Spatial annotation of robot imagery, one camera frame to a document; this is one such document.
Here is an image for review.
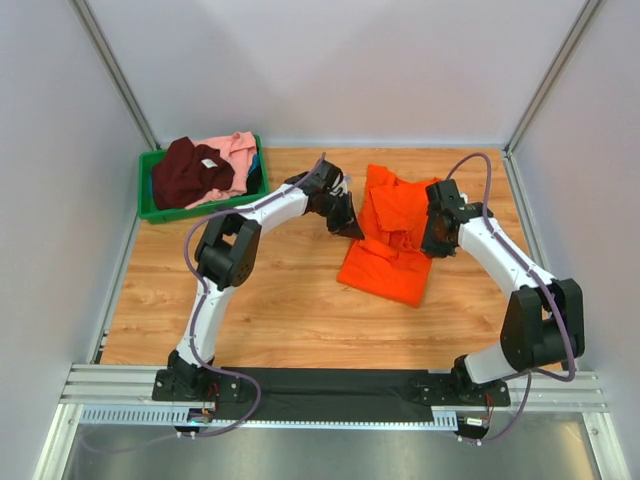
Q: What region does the orange t shirt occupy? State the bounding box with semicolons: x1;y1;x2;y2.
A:
337;165;439;308

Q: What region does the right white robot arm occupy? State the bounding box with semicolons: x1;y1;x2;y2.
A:
421;179;585;385

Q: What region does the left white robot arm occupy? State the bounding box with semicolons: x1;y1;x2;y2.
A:
153;158;364;401

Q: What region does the blue t shirt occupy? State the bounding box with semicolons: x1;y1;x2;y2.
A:
249;153;261;176

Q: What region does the pink t shirt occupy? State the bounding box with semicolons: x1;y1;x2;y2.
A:
186;132;257;210

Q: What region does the maroon t shirt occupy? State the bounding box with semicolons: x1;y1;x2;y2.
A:
151;137;234;210

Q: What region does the green plastic bin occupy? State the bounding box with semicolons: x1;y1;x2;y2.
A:
137;134;270;224

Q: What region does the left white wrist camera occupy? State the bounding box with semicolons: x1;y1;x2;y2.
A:
330;174;351;197

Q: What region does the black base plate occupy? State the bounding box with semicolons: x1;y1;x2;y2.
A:
168;368;511;420

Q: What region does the right aluminium frame post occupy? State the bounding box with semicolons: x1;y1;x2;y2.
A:
503;0;604;153

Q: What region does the aluminium frame post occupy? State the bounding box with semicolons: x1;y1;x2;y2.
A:
503;0;604;153
69;0;160;150

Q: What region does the grey slotted cable duct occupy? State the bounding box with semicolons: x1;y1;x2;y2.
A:
79;404;486;432

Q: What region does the left aluminium frame post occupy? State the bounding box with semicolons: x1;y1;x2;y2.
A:
69;0;160;150

